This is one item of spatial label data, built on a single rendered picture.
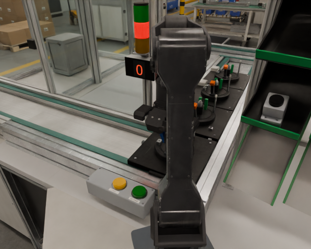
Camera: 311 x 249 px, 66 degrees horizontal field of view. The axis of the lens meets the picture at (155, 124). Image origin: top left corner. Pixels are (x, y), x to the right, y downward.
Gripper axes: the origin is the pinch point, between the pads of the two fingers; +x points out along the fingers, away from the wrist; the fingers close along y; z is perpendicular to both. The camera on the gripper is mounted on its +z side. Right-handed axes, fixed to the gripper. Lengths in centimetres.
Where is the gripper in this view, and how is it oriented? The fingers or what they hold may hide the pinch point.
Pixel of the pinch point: (165, 133)
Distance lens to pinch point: 72.1
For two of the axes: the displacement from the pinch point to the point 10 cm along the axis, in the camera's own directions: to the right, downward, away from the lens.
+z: -4.7, 4.8, -7.5
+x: 0.0, 8.4, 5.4
